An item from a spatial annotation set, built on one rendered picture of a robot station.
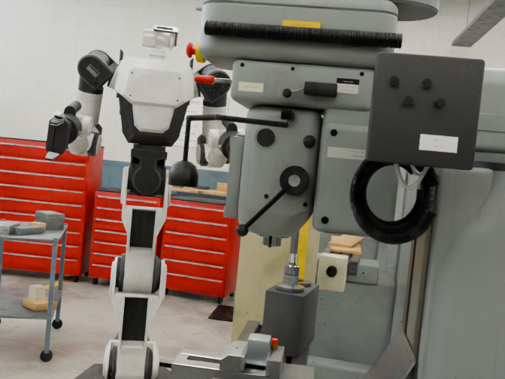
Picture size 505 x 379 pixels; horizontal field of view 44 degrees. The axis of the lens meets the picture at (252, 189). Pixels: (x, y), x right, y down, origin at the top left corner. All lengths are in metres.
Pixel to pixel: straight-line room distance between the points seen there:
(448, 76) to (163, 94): 1.22
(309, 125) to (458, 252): 0.44
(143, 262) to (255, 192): 0.88
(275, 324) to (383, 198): 0.63
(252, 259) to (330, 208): 1.93
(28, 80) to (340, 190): 10.78
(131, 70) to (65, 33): 9.65
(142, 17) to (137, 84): 9.20
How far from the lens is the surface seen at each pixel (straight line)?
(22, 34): 12.20
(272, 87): 1.48
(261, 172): 1.50
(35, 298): 4.65
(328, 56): 1.48
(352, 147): 1.47
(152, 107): 2.22
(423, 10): 1.61
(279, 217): 1.51
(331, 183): 1.47
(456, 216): 1.45
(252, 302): 3.42
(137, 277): 2.30
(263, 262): 3.37
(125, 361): 2.38
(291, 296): 1.89
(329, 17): 1.49
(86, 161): 6.69
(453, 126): 1.24
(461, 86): 1.24
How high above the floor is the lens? 1.50
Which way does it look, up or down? 3 degrees down
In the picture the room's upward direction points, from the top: 6 degrees clockwise
